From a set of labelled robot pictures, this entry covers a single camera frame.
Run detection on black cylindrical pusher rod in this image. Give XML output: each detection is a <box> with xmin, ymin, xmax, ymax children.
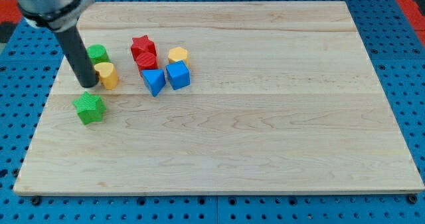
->
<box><xmin>54</xmin><ymin>26</ymin><xmax>99</xmax><ymax>88</ymax></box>

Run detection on yellow heart block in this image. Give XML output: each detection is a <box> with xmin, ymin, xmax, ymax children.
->
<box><xmin>94</xmin><ymin>62</ymin><xmax>119</xmax><ymax>90</ymax></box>

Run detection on green cylinder block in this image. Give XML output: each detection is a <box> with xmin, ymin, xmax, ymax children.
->
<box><xmin>86</xmin><ymin>44</ymin><xmax>110</xmax><ymax>65</ymax></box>

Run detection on red star block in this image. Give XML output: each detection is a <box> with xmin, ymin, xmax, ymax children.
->
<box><xmin>130</xmin><ymin>35</ymin><xmax>157</xmax><ymax>60</ymax></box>

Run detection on green star block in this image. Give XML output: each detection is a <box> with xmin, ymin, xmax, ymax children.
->
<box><xmin>72</xmin><ymin>92</ymin><xmax>106</xmax><ymax>125</ymax></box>

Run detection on red cylinder block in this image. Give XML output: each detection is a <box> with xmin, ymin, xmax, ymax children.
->
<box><xmin>135</xmin><ymin>53</ymin><xmax>158</xmax><ymax>76</ymax></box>

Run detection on blue triangle block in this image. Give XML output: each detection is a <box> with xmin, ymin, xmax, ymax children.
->
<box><xmin>141</xmin><ymin>69</ymin><xmax>166</xmax><ymax>97</ymax></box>

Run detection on yellow hexagon block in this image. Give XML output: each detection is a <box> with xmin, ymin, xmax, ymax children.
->
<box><xmin>168</xmin><ymin>47</ymin><xmax>190</xmax><ymax>66</ymax></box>

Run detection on blue cube block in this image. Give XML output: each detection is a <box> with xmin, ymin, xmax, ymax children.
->
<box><xmin>165</xmin><ymin>60</ymin><xmax>191</xmax><ymax>90</ymax></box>

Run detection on light wooden board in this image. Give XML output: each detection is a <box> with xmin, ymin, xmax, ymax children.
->
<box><xmin>14</xmin><ymin>1</ymin><xmax>424</xmax><ymax>196</ymax></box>

